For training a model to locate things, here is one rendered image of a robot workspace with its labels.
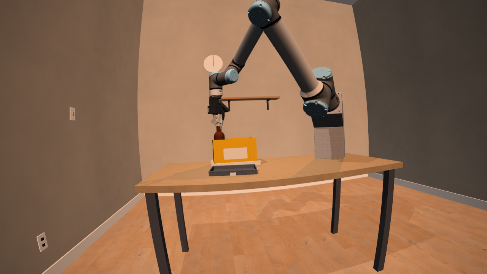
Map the brown glass bottle with red label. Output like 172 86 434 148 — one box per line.
214 126 225 140

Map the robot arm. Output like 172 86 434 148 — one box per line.
209 0 340 118

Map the yellow bottle crate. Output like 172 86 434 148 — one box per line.
212 137 257 164

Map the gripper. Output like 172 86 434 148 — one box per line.
208 96 225 129

